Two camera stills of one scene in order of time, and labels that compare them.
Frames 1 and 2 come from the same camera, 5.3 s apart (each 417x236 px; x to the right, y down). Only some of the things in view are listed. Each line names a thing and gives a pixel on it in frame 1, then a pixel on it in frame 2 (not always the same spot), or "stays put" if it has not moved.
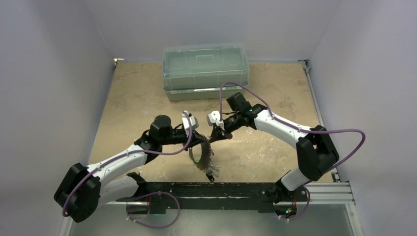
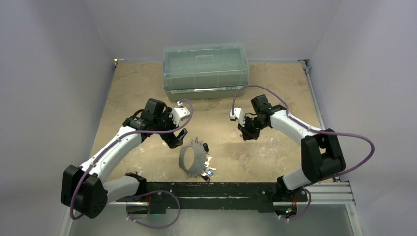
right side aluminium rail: (307, 68) stays put
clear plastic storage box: (196, 72) stays put
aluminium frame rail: (321, 194) stays put
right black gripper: (218, 132) to (248, 127)
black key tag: (210, 177) to (205, 147)
